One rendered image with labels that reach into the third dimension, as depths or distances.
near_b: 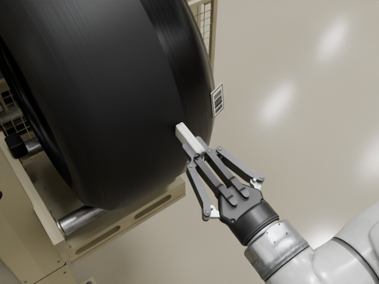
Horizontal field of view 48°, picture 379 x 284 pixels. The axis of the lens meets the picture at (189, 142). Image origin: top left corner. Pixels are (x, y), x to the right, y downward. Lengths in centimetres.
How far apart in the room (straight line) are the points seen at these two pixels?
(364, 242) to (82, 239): 69
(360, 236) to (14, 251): 84
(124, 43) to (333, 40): 255
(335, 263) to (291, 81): 218
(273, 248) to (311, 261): 6
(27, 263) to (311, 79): 207
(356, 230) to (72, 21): 53
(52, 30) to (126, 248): 148
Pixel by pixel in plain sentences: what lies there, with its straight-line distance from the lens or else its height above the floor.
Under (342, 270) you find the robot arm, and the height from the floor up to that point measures 126.
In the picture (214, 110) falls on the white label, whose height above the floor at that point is 124.
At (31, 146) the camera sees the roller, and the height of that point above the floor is 92.
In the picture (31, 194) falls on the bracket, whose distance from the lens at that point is 112.
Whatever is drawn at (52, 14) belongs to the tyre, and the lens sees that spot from 71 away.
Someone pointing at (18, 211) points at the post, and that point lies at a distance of 107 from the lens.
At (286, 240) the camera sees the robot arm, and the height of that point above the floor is 126.
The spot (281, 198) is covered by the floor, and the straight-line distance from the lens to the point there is 220.
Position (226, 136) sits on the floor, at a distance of 239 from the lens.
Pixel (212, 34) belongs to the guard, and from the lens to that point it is 168.
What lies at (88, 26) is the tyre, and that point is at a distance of 70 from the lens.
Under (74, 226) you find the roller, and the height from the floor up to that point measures 91.
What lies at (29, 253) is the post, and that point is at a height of 78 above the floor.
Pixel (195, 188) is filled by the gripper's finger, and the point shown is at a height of 125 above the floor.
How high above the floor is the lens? 184
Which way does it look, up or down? 51 degrees down
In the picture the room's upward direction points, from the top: straight up
